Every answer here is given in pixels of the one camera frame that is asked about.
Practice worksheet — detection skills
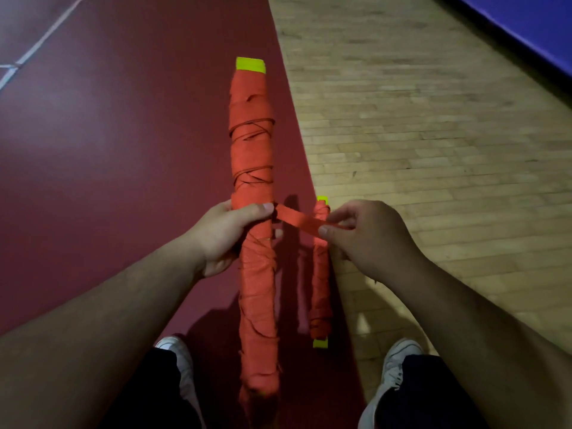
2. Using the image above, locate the black right trouser leg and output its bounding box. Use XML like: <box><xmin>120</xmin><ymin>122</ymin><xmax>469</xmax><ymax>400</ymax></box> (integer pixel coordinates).
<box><xmin>375</xmin><ymin>355</ymin><xmax>490</xmax><ymax>429</ymax></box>

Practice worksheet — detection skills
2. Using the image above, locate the white left shoe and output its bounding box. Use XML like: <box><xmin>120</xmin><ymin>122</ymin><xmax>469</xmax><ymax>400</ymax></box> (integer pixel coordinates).
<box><xmin>154</xmin><ymin>336</ymin><xmax>206</xmax><ymax>429</ymax></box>

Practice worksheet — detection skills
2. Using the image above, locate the white shoe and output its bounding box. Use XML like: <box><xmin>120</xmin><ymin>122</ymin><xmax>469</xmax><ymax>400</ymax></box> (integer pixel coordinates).
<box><xmin>357</xmin><ymin>338</ymin><xmax>424</xmax><ymax>429</ymax></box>
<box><xmin>154</xmin><ymin>336</ymin><xmax>206</xmax><ymax>429</ymax></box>

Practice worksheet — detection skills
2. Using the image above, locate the person's right hand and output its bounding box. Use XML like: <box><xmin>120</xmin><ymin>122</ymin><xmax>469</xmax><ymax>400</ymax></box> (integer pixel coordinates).
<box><xmin>318</xmin><ymin>200</ymin><xmax>423</xmax><ymax>287</ymax></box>

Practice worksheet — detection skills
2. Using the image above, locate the person's left forearm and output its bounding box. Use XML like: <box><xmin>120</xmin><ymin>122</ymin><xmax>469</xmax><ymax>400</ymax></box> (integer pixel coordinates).
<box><xmin>0</xmin><ymin>238</ymin><xmax>206</xmax><ymax>429</ymax></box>

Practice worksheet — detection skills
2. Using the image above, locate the person's left hand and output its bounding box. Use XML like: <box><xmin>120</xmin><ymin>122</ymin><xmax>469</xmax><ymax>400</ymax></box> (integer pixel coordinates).
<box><xmin>183</xmin><ymin>200</ymin><xmax>285</xmax><ymax>278</ymax></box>

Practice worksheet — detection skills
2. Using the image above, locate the black left trouser leg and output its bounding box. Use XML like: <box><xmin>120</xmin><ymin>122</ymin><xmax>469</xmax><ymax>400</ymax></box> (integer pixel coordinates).
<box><xmin>100</xmin><ymin>348</ymin><xmax>202</xmax><ymax>429</ymax></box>

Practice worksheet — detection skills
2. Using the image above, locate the black trouser leg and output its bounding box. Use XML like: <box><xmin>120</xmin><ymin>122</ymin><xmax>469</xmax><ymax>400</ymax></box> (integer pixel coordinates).
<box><xmin>100</xmin><ymin>348</ymin><xmax>202</xmax><ymax>429</ymax></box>
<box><xmin>375</xmin><ymin>355</ymin><xmax>490</xmax><ymax>429</ymax></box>

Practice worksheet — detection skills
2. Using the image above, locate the person's right forearm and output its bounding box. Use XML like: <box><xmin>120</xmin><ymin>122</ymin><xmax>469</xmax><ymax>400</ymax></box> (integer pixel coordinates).
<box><xmin>388</xmin><ymin>254</ymin><xmax>572</xmax><ymax>429</ymax></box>

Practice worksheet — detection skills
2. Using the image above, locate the white right shoe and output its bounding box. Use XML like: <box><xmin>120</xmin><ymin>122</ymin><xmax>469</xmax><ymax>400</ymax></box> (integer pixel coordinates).
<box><xmin>357</xmin><ymin>338</ymin><xmax>424</xmax><ymax>429</ymax></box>

